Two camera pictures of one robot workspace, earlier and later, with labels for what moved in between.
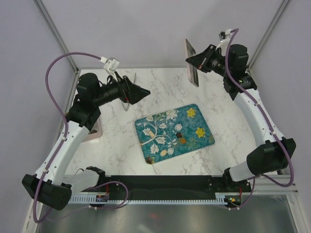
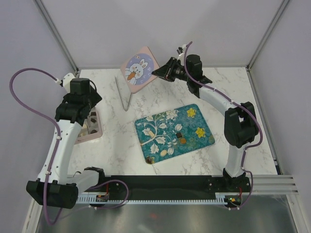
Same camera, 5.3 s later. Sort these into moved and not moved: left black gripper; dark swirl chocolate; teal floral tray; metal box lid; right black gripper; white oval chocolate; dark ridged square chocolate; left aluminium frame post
Moved: metal box lid; right black gripper; left black gripper
Not moved: teal floral tray; left aluminium frame post; white oval chocolate; dark swirl chocolate; dark ridged square chocolate
